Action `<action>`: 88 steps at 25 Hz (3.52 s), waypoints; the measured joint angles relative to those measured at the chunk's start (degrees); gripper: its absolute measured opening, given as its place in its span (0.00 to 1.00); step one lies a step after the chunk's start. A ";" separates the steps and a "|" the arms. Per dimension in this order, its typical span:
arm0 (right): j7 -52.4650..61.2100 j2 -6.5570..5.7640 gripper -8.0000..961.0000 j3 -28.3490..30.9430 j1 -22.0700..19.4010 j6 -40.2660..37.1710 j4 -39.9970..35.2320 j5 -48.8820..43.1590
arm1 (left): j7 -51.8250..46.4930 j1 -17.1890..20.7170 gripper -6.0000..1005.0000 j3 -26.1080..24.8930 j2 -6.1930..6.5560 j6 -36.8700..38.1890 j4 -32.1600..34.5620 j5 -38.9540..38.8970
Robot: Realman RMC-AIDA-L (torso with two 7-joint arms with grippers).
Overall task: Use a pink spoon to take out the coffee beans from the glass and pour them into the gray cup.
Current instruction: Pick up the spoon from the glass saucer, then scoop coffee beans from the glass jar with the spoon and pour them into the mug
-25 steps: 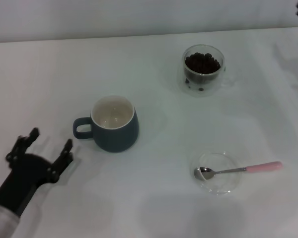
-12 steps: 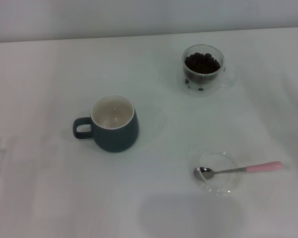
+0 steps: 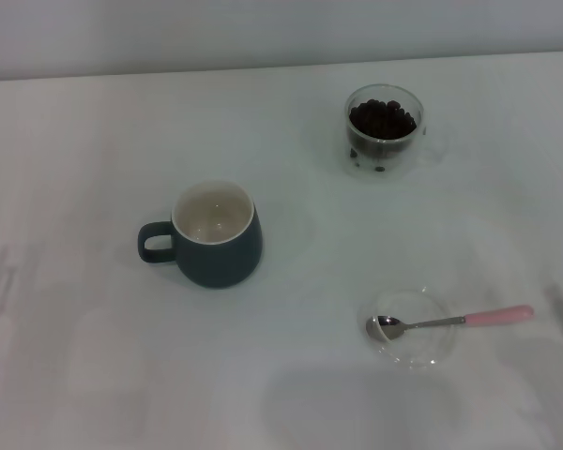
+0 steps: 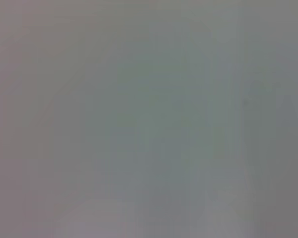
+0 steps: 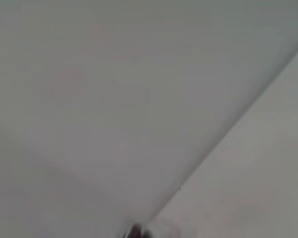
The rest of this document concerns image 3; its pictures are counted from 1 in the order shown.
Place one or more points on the double-walled glass cup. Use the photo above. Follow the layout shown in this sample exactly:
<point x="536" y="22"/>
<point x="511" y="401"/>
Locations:
<point x="384" y="161"/>

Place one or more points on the clear glass saucer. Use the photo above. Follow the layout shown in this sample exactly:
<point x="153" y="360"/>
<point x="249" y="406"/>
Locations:
<point x="422" y="347"/>

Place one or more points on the dark blue ceramic mug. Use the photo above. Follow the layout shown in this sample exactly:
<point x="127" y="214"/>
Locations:
<point x="220" y="258"/>

